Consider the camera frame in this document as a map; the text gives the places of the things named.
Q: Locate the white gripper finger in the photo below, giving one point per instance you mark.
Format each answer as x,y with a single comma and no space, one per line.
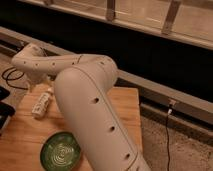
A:
31,88

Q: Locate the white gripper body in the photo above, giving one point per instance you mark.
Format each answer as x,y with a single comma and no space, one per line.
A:
34,78

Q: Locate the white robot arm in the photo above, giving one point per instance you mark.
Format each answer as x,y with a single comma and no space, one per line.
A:
81,84

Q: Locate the black device at left edge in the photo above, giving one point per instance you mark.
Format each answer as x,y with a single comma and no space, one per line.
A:
6,110

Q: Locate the wooden shelf frame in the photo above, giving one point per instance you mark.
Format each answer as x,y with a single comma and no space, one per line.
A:
186,21

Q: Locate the metal floor rail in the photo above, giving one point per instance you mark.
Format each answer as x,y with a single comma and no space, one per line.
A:
190,84

